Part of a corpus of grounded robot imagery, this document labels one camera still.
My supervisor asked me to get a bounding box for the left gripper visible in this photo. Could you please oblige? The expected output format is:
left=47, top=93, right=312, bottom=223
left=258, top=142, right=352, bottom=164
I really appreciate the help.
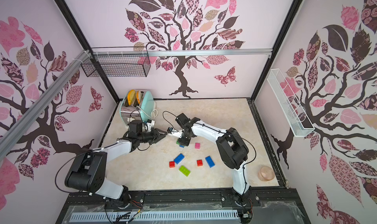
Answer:
left=137, top=128, right=167, bottom=145

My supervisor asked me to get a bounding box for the long blue lego brick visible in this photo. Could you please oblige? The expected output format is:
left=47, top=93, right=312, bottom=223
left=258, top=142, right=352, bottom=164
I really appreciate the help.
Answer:
left=173, top=153, right=185, bottom=164

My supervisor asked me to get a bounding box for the lime green lego brick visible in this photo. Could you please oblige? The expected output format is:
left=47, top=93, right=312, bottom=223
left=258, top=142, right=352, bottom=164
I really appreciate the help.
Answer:
left=179, top=165, right=191, bottom=177

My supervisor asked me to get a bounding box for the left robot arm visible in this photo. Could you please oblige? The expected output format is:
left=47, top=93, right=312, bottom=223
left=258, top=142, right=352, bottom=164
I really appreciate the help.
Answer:
left=64, top=120, right=167, bottom=204

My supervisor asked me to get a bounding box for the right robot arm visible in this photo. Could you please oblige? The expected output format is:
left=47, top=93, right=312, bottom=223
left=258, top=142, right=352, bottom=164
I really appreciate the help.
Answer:
left=169, top=113, right=251, bottom=205

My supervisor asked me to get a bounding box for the right blue lego brick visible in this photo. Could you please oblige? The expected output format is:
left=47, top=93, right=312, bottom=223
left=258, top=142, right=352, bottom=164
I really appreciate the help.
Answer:
left=205, top=156, right=215, bottom=168

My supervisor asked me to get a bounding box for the mint green toaster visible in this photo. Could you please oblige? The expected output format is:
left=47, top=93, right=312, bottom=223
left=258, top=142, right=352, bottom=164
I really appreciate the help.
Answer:
left=119, top=89, right=158, bottom=126

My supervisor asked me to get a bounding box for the pink plastic bowl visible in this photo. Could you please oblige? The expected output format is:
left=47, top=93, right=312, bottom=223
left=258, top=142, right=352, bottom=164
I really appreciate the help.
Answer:
left=257, top=166, right=275, bottom=182

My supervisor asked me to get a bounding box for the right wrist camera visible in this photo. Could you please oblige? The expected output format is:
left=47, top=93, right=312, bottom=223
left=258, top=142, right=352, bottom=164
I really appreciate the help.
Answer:
left=167, top=127, right=183, bottom=138

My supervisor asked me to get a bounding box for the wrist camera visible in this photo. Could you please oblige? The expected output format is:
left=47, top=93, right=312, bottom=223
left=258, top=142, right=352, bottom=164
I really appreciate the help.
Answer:
left=167, top=127, right=183, bottom=138
left=146, top=119, right=155, bottom=132

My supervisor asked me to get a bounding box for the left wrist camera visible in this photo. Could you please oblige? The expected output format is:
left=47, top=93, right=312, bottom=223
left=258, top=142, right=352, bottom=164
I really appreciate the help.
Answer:
left=146, top=119, right=155, bottom=132

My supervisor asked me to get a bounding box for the black wire basket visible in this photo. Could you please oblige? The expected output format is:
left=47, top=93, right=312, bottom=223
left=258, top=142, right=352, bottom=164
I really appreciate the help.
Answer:
left=81, top=47, right=152, bottom=77

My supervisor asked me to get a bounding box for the aluminium frame bar back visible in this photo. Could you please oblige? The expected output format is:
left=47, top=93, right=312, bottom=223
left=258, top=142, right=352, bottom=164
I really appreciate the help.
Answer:
left=93, top=49, right=273, bottom=57

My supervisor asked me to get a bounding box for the aluminium frame bar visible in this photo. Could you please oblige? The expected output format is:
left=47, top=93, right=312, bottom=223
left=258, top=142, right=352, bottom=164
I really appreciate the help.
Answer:
left=1, top=50, right=89, bottom=159
left=93, top=49, right=273, bottom=57

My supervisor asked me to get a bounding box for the white slotted cable duct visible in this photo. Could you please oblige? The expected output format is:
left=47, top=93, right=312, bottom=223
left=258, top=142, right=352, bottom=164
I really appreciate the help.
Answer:
left=68, top=210, right=239, bottom=223

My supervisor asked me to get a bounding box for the white wire shelf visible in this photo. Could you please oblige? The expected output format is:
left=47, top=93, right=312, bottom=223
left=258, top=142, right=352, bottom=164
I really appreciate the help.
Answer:
left=267, top=69, right=315, bottom=137

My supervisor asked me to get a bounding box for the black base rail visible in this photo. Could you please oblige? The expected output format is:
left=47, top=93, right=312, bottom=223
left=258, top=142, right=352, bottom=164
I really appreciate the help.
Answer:
left=57, top=187, right=310, bottom=224

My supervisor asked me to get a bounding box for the aluminium frame bar left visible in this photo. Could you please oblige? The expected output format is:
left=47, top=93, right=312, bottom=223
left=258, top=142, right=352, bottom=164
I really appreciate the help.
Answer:
left=1, top=50, right=89, bottom=159

